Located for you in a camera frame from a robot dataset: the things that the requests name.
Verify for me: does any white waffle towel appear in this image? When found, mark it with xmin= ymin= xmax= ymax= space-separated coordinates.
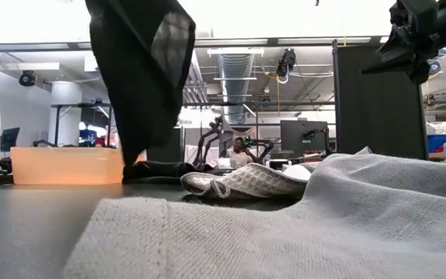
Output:
xmin=179 ymin=162 xmax=309 ymax=202

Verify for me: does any orange plastic basket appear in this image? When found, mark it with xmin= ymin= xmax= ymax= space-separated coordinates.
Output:
xmin=10 ymin=146 xmax=148 ymax=186

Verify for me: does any silver ventilation duct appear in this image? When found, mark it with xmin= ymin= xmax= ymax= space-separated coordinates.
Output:
xmin=217 ymin=53 xmax=255 ymax=125

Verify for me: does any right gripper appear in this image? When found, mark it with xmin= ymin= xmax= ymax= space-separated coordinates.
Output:
xmin=361 ymin=0 xmax=441 ymax=86

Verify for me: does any black hanging camera rig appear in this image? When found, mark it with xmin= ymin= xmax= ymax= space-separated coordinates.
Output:
xmin=276 ymin=48 xmax=297 ymax=84

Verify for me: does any black divider panel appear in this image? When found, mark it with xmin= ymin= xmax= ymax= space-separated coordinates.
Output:
xmin=331 ymin=40 xmax=429 ymax=160

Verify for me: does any black cabinet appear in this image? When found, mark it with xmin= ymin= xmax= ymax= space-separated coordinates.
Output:
xmin=147 ymin=127 xmax=184 ymax=163

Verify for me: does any black computer monitor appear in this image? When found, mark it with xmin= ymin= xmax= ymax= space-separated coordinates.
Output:
xmin=280 ymin=119 xmax=329 ymax=153

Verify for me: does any light grey towel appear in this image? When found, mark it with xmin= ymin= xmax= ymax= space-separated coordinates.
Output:
xmin=283 ymin=164 xmax=314 ymax=182

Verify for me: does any blue storage bin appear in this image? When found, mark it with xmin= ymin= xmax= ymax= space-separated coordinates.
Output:
xmin=426 ymin=133 xmax=446 ymax=153

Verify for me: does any white box device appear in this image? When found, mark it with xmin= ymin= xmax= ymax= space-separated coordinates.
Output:
xmin=266 ymin=158 xmax=293 ymax=171

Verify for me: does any small black monitor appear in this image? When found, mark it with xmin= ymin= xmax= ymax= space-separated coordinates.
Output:
xmin=0 ymin=126 xmax=21 ymax=153

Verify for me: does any person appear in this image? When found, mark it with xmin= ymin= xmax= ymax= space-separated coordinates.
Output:
xmin=226 ymin=136 xmax=263 ymax=170

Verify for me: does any black desk frame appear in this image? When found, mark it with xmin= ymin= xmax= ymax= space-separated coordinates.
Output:
xmin=50 ymin=101 xmax=112 ymax=147

